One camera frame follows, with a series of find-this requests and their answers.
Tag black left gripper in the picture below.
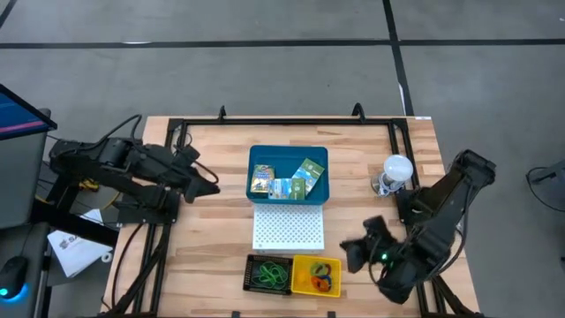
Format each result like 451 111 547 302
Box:
171 158 222 205

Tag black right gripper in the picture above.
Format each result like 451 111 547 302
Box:
340 215 401 277

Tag yellow card pack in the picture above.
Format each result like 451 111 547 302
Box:
249 163 276 194

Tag red-orange rubber band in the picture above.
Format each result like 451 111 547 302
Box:
310 276 332 293

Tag yellow slotted plastic basket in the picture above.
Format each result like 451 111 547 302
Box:
290 254 343 299

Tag blue and green card pack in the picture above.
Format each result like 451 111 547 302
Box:
267 177 307 201

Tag black slotted plastic basket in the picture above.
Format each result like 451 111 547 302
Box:
242 254 294 296

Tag blue plastic bin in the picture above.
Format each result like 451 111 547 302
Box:
245 145 331 207

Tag dark grey desk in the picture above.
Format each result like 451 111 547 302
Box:
0 220 52 318

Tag white perforated metal riser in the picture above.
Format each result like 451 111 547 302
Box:
252 203 326 256

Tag white light bulb with socket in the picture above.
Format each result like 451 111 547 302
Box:
371 154 415 198

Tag black support bar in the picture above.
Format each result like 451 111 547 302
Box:
29 199 121 247

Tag white printed paper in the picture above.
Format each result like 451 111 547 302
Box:
47 208 114 279

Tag computer monitor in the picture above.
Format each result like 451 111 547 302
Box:
0 83 58 141

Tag grey stand leg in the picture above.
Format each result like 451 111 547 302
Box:
529 158 565 186

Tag black computer mouse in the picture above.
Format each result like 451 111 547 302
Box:
0 254 30 301

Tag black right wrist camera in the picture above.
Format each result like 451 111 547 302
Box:
373 246 397 271

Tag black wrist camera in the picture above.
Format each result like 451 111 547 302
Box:
178 144 200 163
373 246 397 271

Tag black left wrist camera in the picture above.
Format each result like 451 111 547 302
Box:
178 144 200 163

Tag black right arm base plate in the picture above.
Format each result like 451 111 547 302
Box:
395 188 427 225

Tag black metal table frame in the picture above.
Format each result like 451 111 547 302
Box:
99 102 485 318

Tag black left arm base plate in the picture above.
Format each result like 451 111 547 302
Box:
117 193 181 225

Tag yellow cable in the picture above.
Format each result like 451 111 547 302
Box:
78 177 120 211

